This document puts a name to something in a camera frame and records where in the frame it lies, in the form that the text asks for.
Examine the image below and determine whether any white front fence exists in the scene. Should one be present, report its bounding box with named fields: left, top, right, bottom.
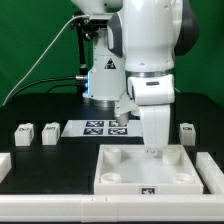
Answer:
left=0, top=195, right=224, bottom=222

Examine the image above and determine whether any grey cable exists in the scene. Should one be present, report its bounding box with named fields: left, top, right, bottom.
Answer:
left=2, top=16, right=81, bottom=107

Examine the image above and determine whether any black camera on stand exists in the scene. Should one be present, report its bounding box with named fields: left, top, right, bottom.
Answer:
left=70, top=14, right=111, bottom=29

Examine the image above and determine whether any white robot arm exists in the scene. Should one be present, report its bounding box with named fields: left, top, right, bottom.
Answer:
left=71, top=0, right=199, bottom=151

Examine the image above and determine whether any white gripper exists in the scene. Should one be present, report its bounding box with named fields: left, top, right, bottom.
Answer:
left=139, top=105, right=170, bottom=150

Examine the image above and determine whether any white sheet with tags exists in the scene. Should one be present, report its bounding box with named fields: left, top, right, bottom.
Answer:
left=61, top=120, right=142, bottom=138

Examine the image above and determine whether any white square table top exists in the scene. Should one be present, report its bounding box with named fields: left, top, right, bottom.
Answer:
left=94, top=145, right=204, bottom=195

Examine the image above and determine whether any black cable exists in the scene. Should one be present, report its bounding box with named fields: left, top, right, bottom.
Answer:
left=6, top=76, right=84, bottom=101

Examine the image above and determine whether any black camera stand pole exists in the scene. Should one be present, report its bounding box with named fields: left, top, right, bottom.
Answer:
left=76, top=27, right=88, bottom=93

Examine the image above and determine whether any white left fence piece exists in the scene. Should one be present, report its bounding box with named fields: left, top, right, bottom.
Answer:
left=0, top=153, right=12, bottom=183

